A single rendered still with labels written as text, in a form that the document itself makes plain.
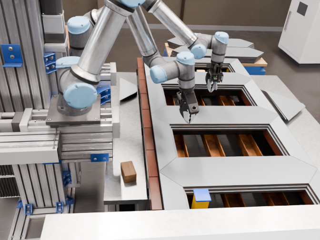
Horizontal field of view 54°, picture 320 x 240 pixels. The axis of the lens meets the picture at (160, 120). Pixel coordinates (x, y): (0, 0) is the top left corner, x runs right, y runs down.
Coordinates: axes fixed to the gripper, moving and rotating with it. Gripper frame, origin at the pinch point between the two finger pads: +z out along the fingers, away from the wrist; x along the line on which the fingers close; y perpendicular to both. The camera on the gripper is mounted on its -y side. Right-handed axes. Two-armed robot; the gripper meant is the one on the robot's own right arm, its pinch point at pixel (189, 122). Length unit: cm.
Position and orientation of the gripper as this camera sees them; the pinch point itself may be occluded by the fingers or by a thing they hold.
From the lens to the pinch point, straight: 152.0
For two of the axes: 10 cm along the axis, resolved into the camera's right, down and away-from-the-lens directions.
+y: -2.5, -5.9, 7.7
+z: 0.9, 7.8, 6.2
